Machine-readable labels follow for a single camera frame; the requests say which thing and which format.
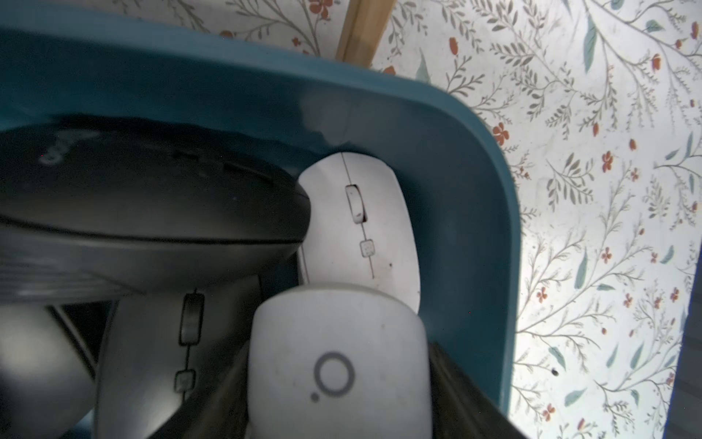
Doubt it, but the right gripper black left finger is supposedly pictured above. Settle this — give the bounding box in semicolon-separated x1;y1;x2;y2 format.
150;341;250;438

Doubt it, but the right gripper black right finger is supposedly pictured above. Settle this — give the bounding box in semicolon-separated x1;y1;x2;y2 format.
429;342;525;439

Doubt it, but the grey beige computer mouse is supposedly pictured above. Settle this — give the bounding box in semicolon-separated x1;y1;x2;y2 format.
247;285;433;438

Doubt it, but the white computer mouse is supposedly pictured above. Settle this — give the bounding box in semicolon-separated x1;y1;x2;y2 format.
297;152;420;311

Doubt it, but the teal plastic storage box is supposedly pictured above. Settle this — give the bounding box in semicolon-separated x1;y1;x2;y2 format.
1;1;519;438

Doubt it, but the black bulky computer mouse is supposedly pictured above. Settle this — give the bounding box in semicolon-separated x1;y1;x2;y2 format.
1;118;311;303

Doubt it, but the wooden easel stand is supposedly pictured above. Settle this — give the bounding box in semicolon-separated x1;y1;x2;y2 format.
336;0;397;68

